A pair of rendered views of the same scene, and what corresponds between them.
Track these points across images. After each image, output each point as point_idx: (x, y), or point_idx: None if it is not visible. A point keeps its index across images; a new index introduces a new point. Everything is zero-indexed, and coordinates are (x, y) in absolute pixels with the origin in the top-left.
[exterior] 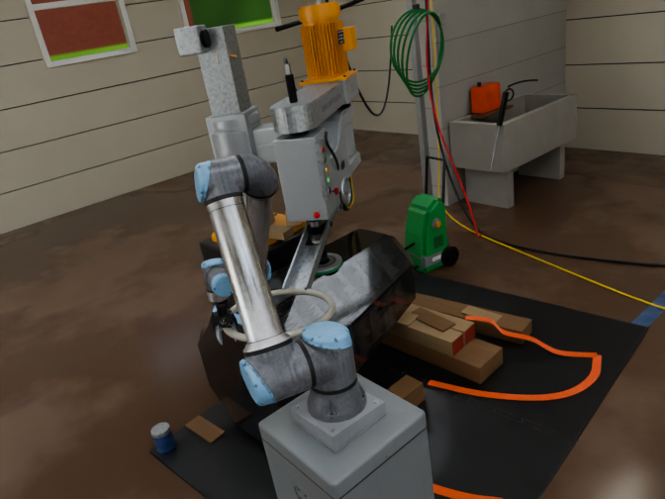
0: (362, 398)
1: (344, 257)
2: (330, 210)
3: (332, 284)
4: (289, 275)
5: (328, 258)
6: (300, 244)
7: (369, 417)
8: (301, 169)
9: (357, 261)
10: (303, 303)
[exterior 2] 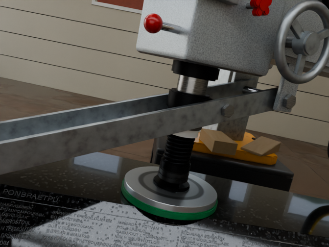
0: None
1: (227, 214)
2: (209, 43)
3: (127, 238)
4: (2, 127)
5: (183, 186)
6: (120, 102)
7: None
8: None
9: (247, 243)
10: (13, 220)
